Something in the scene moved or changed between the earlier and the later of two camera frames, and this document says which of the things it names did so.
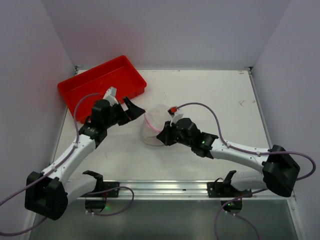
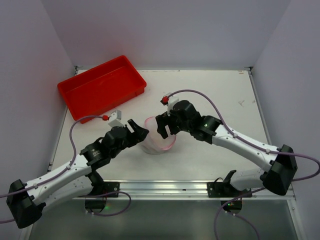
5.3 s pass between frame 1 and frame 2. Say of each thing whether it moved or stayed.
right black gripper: moved
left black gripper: moved
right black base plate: stayed
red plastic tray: stayed
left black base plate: stayed
